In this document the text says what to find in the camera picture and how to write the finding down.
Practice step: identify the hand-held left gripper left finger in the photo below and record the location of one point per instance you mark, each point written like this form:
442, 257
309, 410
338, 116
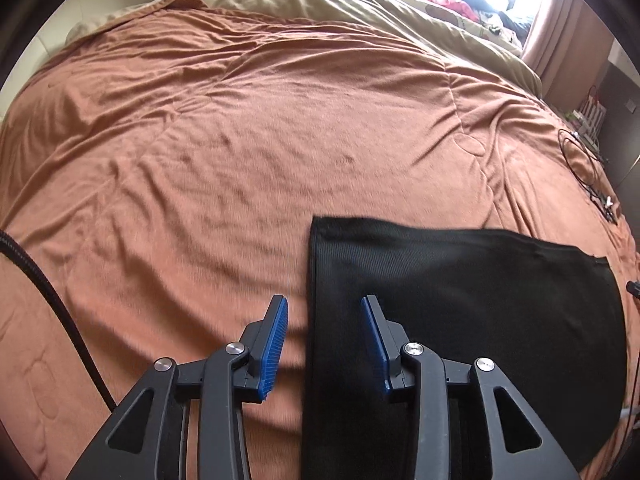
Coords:
272, 345

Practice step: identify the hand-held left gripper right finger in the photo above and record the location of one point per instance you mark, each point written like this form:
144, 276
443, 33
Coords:
376, 345

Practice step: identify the black ribbed garment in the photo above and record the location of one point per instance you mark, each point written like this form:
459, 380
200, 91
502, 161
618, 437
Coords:
475, 285

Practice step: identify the pile of dark clothes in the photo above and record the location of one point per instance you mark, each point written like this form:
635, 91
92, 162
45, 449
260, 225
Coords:
505, 20

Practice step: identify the orange-brown blanket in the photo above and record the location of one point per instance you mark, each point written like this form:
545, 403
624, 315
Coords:
225, 160

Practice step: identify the striped gift bag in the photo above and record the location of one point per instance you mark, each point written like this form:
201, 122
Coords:
594, 112

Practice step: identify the red plush toy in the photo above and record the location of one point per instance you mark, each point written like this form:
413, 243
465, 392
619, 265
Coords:
450, 5

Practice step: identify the beige duvet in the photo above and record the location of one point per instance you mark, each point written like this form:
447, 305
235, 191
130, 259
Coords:
325, 0

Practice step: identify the pink curtain beside nightstand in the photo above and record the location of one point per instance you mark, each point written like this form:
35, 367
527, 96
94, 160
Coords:
560, 35

